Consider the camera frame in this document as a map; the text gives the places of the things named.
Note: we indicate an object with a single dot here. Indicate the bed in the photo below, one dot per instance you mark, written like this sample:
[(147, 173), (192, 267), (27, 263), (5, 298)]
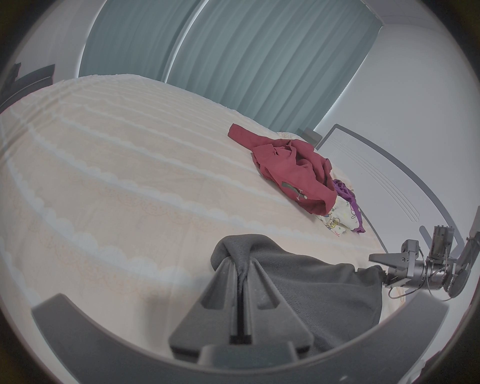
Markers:
[(131, 168)]

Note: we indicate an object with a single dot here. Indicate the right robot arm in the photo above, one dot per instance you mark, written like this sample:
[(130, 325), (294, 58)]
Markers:
[(442, 243)]

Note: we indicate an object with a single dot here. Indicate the white printed garment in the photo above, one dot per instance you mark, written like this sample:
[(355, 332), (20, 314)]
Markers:
[(339, 221)]

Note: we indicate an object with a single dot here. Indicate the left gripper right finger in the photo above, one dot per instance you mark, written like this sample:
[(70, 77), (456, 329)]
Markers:
[(270, 318)]

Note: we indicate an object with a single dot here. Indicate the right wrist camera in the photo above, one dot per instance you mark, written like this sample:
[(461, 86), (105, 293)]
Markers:
[(409, 249)]

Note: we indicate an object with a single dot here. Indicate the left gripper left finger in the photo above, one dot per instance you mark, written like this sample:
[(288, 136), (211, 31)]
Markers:
[(213, 318)]

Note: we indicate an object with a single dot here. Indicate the black chest of drawers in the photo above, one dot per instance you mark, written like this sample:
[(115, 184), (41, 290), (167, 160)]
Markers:
[(33, 80)]

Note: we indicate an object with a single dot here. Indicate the grey bedside table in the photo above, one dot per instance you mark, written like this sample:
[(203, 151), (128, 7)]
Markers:
[(310, 135)]

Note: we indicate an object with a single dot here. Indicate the blue-green curtain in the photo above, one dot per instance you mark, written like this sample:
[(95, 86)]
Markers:
[(131, 37), (270, 63)]

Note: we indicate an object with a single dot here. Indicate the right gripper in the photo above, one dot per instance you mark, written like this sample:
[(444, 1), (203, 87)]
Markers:
[(416, 273)]

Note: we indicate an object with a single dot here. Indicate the black T-shirt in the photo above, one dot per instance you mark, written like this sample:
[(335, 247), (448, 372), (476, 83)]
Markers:
[(318, 285)]

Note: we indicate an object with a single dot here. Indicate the dark red garment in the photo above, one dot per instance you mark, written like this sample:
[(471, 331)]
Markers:
[(296, 172)]

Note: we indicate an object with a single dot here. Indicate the purple garment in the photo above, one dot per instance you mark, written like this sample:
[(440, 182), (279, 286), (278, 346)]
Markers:
[(347, 195)]

